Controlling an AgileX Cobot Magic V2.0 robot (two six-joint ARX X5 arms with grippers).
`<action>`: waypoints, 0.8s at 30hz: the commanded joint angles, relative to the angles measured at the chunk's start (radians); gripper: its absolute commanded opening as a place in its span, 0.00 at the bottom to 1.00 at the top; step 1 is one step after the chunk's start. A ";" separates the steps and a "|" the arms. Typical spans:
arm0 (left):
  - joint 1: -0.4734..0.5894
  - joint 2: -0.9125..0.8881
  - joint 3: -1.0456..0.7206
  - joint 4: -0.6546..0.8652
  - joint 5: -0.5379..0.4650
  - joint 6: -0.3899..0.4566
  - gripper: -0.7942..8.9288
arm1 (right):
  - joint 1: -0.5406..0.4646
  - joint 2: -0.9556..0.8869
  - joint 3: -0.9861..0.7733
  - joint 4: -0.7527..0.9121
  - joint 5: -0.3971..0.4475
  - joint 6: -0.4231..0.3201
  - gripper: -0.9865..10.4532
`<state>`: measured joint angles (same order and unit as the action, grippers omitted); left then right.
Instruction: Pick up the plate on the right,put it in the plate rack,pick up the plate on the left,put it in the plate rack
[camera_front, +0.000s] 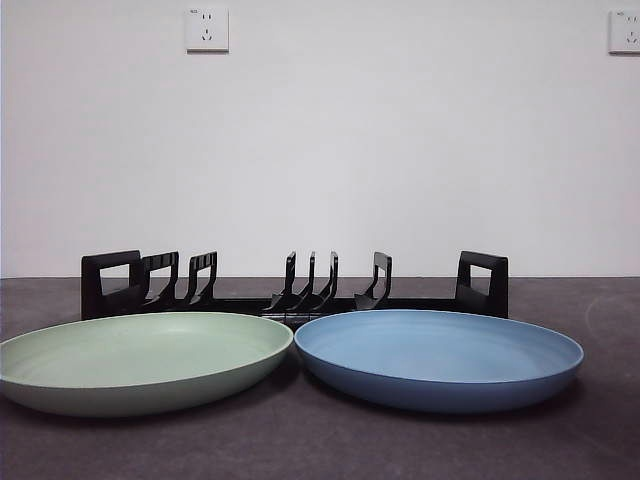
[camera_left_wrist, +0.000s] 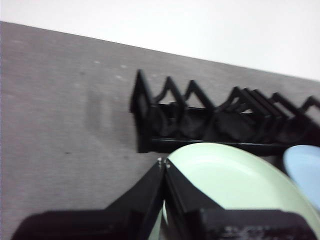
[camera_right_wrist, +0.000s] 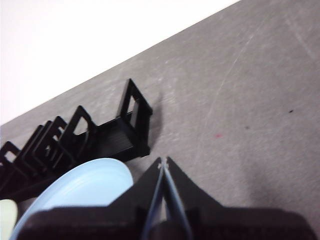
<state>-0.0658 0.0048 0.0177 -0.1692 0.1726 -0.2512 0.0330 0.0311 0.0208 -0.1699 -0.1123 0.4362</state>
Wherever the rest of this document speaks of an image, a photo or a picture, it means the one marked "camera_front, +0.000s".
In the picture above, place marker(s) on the blue round plate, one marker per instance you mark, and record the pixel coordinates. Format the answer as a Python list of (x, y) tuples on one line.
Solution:
[(435, 360)]

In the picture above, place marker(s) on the green round plate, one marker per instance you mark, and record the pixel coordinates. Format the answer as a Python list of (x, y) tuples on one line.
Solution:
[(140, 360)]

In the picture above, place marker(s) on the black plastic plate rack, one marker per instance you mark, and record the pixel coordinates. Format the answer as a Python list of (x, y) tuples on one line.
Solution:
[(500, 300)]

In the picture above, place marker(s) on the white wall socket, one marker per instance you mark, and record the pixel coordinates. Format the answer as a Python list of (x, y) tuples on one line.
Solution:
[(207, 30), (625, 32)]

